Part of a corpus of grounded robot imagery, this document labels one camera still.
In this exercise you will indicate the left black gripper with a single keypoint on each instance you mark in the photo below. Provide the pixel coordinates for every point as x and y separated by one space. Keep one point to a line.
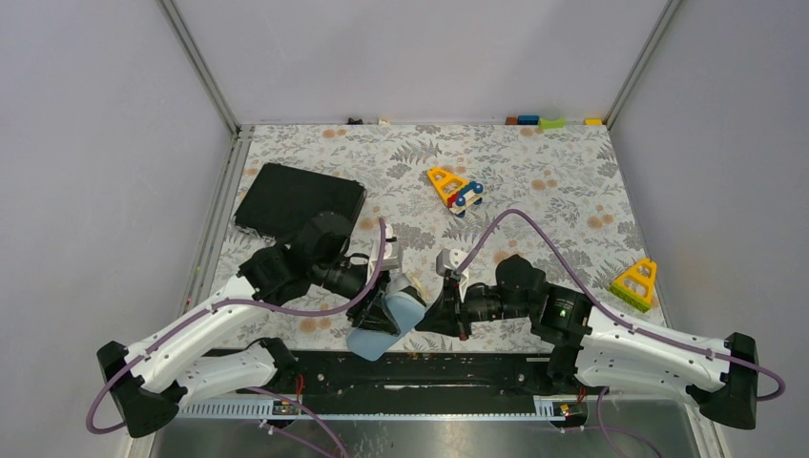
373 301

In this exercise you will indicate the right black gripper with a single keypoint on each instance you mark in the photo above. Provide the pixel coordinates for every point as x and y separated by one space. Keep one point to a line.
452 304

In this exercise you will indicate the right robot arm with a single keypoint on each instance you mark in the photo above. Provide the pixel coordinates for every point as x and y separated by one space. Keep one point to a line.
593 347

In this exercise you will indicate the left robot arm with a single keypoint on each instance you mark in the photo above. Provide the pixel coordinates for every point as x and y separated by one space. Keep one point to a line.
148 382

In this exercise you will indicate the yellow toy with blue wheels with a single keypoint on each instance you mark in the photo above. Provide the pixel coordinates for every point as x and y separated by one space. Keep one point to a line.
456 193

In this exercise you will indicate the black rectangular case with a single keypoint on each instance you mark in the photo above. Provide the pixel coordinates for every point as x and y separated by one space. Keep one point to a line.
282 199

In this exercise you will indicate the yellow green triangular toy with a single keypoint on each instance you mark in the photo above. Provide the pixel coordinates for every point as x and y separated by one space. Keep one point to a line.
635 286

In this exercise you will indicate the blue block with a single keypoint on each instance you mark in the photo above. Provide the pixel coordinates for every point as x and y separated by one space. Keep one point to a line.
532 120

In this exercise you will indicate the green arch block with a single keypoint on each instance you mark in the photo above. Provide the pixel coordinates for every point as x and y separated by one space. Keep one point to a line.
551 123

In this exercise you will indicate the yellow block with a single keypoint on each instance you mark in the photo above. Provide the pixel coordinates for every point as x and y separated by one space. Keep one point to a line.
593 121

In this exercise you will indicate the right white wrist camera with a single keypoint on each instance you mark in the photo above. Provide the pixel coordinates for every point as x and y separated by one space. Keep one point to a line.
450 260

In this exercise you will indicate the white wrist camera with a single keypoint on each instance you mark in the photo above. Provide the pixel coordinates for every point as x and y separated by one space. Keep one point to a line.
387 255
450 260

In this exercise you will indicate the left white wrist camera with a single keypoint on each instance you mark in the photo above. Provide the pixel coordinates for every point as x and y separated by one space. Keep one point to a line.
387 255

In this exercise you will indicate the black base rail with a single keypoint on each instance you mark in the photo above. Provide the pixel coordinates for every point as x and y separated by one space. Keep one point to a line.
342 383

